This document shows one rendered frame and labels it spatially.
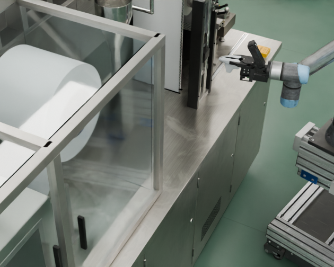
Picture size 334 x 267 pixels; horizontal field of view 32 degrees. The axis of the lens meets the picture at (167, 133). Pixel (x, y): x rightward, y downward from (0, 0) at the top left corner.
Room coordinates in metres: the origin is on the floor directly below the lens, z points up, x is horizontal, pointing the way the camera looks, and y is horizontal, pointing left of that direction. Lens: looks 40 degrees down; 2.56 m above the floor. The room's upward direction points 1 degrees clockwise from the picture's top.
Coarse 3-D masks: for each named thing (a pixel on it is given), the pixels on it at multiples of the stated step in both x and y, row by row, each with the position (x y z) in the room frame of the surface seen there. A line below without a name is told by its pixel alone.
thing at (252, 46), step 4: (252, 40) 2.04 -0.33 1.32; (248, 44) 2.01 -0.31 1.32; (252, 44) 2.01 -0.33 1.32; (256, 44) 2.02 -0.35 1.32; (248, 48) 2.01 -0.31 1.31; (252, 48) 2.00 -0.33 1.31; (256, 48) 2.01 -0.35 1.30; (252, 52) 2.00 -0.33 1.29; (256, 52) 2.00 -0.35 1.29; (260, 52) 2.03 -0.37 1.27; (252, 56) 2.00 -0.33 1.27; (256, 56) 1.99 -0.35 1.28; (260, 56) 2.01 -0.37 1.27; (256, 60) 1.99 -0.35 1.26; (260, 60) 1.99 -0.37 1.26; (264, 60) 2.02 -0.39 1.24; (256, 64) 1.99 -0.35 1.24; (260, 64) 1.99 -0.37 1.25; (264, 64) 2.00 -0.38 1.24
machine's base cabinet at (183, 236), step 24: (264, 96) 2.65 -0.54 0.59; (240, 120) 2.30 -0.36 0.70; (240, 144) 2.35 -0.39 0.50; (216, 168) 2.04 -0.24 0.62; (240, 168) 2.40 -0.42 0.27; (192, 192) 1.78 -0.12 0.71; (216, 192) 2.07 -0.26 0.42; (192, 216) 1.80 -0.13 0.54; (216, 216) 2.11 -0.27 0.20; (168, 240) 1.57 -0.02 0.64; (192, 240) 1.82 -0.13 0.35; (144, 264) 1.39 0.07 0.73; (168, 264) 1.58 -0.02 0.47; (192, 264) 1.85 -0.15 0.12
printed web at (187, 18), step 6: (186, 18) 2.42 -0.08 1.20; (186, 24) 2.42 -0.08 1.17; (180, 42) 2.28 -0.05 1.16; (180, 48) 2.28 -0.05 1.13; (180, 54) 2.28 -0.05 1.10; (180, 60) 2.28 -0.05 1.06; (180, 66) 2.28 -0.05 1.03; (180, 72) 2.28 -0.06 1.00; (180, 78) 2.28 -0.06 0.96; (180, 84) 2.28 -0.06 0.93
